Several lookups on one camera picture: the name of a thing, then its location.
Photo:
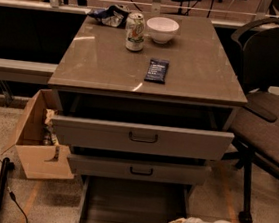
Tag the black office chair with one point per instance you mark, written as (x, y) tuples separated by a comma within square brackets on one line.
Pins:
[(256, 125)]

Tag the white bowl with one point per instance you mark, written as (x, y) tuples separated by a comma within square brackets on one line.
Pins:
[(162, 30)]

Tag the green soda can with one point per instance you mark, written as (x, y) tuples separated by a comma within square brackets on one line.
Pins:
[(135, 27)]

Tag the crumpled blue chip bag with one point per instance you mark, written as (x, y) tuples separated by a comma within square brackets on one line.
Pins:
[(113, 16)]

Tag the dark blue snack bar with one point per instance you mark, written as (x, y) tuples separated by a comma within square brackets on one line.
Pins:
[(157, 71)]

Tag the cardboard box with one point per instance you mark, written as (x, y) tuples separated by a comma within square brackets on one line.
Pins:
[(39, 161)]

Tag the grey drawer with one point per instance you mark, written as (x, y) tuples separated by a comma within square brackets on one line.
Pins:
[(141, 138), (106, 200), (139, 170)]

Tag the grey top drawer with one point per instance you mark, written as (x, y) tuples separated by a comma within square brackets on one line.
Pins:
[(141, 138)]

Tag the grey middle drawer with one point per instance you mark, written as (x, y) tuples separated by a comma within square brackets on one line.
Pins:
[(139, 170)]

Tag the grey bottom drawer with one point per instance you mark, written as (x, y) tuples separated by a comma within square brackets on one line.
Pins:
[(106, 200)]

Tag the grey drawer cabinet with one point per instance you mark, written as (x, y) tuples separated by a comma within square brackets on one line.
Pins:
[(98, 78)]

